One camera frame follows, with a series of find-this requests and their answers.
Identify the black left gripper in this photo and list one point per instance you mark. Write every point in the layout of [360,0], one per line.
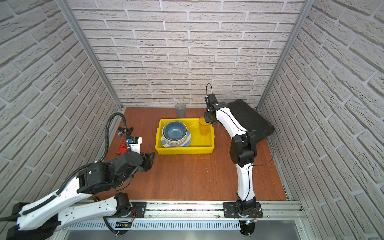
[152,155]

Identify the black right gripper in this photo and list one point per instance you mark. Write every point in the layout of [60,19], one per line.
[208,119]

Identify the pink translucent plastic cup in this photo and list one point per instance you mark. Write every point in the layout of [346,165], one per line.
[204,127]

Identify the light green ceramic bowl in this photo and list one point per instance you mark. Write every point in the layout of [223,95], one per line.
[174,133]

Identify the yellow plastic bin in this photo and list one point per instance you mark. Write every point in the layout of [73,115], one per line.
[195,144]

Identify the grey translucent plastic cup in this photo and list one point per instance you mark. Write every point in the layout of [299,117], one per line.
[181,110]

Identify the dark blue ceramic bowl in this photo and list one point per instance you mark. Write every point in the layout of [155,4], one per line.
[175,123]

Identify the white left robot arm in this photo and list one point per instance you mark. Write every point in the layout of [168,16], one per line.
[91,191]

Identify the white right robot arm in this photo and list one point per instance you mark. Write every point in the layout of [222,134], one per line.
[243,151]

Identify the red and black pipe wrench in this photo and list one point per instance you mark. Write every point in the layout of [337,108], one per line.
[123,148]

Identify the black plastic tool case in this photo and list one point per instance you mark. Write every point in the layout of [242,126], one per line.
[250,119]

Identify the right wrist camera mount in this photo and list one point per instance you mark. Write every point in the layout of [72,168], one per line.
[213,104]

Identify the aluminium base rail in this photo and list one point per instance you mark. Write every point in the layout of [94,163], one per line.
[195,215]

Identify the aluminium frame post right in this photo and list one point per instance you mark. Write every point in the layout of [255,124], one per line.
[297,27]

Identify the aluminium frame post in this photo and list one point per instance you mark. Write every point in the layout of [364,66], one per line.
[82,38]
[297,27]

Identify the aluminium frame post left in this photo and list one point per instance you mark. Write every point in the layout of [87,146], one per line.
[82,38]

